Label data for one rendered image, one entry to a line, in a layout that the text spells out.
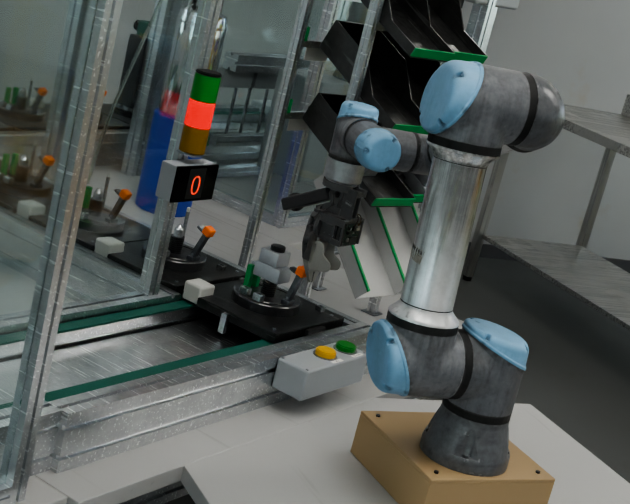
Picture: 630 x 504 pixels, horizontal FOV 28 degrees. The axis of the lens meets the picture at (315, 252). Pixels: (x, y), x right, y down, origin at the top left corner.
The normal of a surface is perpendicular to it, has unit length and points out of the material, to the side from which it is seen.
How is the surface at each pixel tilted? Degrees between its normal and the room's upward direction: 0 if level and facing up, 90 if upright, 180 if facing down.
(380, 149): 90
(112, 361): 0
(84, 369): 0
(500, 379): 90
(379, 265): 45
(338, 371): 90
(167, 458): 0
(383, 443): 90
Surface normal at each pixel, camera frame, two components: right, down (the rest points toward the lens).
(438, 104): -0.89, -0.25
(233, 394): 0.79, 0.34
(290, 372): -0.56, 0.09
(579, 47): 0.41, 0.34
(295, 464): 0.24, -0.94
